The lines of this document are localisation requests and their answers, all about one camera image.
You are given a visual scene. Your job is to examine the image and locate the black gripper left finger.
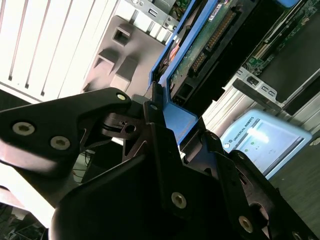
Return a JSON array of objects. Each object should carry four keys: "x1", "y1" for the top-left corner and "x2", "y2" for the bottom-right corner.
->
[{"x1": 0, "y1": 81, "x2": 195, "y2": 221}]

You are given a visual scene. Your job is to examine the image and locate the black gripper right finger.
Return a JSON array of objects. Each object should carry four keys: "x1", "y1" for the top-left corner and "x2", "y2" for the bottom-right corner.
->
[{"x1": 179, "y1": 117, "x2": 320, "y2": 240}]

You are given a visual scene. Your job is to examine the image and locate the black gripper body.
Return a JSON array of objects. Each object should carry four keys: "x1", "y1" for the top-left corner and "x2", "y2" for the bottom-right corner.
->
[{"x1": 48, "y1": 153, "x2": 251, "y2": 240}]

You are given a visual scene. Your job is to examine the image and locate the hard disk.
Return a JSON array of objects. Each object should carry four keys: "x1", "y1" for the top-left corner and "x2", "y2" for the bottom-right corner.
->
[{"x1": 149, "y1": 0, "x2": 305, "y2": 147}]

